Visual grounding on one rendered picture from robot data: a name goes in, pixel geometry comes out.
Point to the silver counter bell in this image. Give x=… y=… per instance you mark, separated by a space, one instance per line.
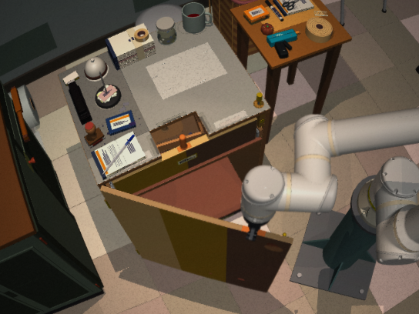
x=95 y=68

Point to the dark green machine cabinet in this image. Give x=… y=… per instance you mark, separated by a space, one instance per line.
x=39 y=255

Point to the white box with blue side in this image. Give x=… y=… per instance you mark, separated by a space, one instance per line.
x=126 y=49

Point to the black marker pen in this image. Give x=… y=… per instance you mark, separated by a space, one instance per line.
x=274 y=10

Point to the brown cabinet with grey top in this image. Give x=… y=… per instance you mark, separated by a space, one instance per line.
x=196 y=108

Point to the glass jar with grey lid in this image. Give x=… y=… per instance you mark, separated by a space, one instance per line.
x=166 y=31

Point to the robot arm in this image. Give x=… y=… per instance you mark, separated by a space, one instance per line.
x=314 y=193

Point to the brown cabinet door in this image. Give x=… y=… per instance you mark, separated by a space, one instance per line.
x=196 y=235

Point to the white book with blue edge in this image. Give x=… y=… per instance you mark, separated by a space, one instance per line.
x=302 y=6

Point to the black stamp with white label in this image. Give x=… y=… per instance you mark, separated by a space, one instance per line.
x=79 y=101

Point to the white paper roll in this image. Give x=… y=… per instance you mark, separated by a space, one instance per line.
x=29 y=104

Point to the white speckled mat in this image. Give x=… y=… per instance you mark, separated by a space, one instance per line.
x=186 y=70

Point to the white notebook with blue spine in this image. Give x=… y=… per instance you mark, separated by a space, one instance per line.
x=113 y=160

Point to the blue ink pad box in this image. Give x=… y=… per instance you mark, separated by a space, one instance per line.
x=120 y=122

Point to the black stapler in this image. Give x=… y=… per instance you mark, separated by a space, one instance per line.
x=282 y=50

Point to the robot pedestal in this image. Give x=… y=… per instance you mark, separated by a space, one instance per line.
x=347 y=245

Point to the teal tagging gun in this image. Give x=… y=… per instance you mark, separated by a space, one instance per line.
x=281 y=37

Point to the large beige tape roll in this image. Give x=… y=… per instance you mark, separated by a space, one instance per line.
x=319 y=30

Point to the yellow knob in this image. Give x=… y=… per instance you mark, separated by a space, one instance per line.
x=259 y=99

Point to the orange box with white label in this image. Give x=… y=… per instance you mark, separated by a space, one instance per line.
x=256 y=13

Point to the black scissors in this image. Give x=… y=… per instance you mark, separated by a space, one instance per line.
x=288 y=5

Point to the orange lever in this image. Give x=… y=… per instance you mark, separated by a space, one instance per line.
x=20 y=114

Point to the grey chair legs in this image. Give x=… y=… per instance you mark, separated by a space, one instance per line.
x=342 y=11

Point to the wooden drawer unit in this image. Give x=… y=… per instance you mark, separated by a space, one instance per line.
x=222 y=23

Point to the brown wooden side table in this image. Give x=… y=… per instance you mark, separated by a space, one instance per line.
x=301 y=49

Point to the red tomato pincushion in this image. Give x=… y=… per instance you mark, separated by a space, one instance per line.
x=267 y=28

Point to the small brown tape roll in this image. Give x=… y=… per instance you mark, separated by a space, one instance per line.
x=141 y=35

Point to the blue and white pen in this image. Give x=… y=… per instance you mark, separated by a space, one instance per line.
x=119 y=153

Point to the black paper spike with receipts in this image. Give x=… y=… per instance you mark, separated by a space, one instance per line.
x=108 y=96

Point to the wooden cabinet drawer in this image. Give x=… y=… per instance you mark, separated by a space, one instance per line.
x=196 y=144

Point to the red-topped wooden rubber stamp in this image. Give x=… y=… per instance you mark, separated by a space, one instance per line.
x=93 y=134

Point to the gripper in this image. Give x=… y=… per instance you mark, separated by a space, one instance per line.
x=253 y=225

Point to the grey-green mug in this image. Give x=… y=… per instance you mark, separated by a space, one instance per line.
x=193 y=19

